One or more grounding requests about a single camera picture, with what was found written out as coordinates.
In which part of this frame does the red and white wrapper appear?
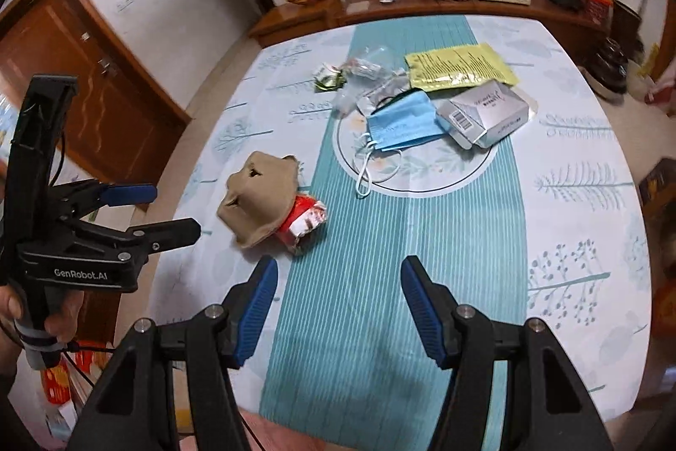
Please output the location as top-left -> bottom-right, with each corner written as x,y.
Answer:
277,194 -> 328,256

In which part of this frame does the dark brown bin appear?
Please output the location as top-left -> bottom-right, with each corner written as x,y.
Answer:
613,0 -> 642,55

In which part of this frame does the person's left hand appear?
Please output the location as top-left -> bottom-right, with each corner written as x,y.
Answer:
0,284 -> 84,343

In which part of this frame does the brown wooden door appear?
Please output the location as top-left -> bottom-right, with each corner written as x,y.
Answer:
0,0 -> 192,182

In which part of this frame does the red container with yellow lid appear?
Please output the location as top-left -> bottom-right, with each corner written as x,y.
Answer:
581,0 -> 614,25

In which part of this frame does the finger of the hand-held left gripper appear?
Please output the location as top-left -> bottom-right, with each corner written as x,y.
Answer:
79,219 -> 202,262
50,180 -> 158,222

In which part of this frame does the brown paper cup carrier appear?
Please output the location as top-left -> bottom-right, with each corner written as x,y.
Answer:
216,151 -> 303,248

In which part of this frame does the small green wrapper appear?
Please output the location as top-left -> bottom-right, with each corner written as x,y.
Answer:
313,64 -> 346,93

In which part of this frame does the yellow-green packet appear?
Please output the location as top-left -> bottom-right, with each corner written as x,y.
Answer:
404,43 -> 517,91

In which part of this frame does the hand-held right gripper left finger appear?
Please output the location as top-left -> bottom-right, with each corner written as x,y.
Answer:
66,255 -> 280,451

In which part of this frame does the blue and white tablecloth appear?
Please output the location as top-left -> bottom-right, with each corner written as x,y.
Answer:
142,12 -> 651,436

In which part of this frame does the blue face mask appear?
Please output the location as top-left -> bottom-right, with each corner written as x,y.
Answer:
355,90 -> 442,198

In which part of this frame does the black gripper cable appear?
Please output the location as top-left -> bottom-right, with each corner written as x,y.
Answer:
53,342 -> 114,391

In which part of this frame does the silver foil sachet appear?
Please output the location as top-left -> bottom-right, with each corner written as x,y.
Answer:
356,81 -> 413,115

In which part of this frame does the wooden television cabinet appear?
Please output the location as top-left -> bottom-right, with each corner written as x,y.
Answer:
248,0 -> 642,63

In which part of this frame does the clear plastic bag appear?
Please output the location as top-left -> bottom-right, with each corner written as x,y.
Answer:
333,46 -> 407,114

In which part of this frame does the silver carton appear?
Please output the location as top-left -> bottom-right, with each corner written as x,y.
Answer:
436,80 -> 530,148

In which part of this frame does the cardboard box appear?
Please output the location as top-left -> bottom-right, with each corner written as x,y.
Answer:
639,155 -> 676,219

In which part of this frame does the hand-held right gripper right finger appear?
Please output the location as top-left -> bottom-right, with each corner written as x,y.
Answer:
400,255 -> 613,451

